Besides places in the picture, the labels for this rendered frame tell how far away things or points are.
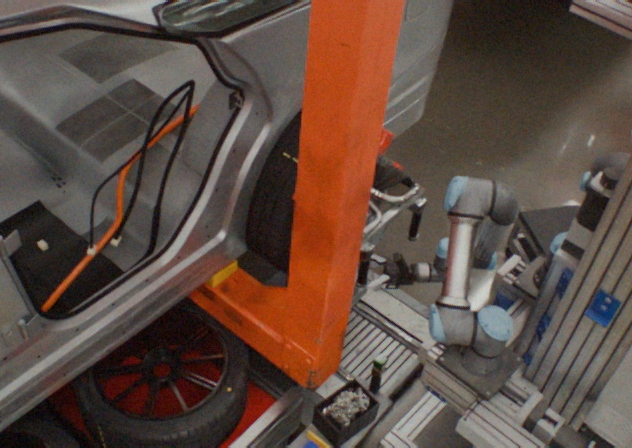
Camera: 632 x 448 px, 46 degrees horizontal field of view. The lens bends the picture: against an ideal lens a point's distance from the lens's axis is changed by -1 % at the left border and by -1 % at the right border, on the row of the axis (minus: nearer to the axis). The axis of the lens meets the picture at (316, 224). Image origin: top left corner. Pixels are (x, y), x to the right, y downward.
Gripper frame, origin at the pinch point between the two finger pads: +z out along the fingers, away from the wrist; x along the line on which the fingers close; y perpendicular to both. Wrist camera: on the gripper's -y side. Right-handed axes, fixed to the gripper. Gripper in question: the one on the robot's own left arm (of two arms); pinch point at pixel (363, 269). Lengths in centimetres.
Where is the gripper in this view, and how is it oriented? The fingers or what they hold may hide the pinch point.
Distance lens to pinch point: 279.7
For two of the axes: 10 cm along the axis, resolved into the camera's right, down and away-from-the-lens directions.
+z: -9.9, 0.1, -1.2
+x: -0.9, -7.1, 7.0
